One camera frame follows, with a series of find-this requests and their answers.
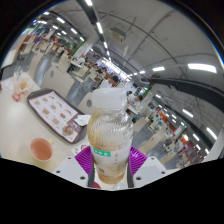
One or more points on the person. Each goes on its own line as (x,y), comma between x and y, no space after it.
(136,100)
(113,81)

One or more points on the ceiling lights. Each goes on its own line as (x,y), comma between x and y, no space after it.
(201,67)

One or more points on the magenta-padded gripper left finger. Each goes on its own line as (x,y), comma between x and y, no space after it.
(71,171)

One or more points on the cream canteen chairs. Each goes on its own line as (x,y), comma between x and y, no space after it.
(61,80)

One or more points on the dark tray with menu liner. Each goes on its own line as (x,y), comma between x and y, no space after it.
(51,111)

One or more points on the clear white-capped drink bottle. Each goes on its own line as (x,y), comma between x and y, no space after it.
(110,133)

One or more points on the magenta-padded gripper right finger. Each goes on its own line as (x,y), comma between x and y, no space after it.
(150,170)

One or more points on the yellow mug with pink inside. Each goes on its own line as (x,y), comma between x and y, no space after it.
(40,150)

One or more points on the white paper napkin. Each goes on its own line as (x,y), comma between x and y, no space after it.
(82,120)

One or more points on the ceiling air conditioner unit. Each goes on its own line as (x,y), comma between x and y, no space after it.
(117,34)

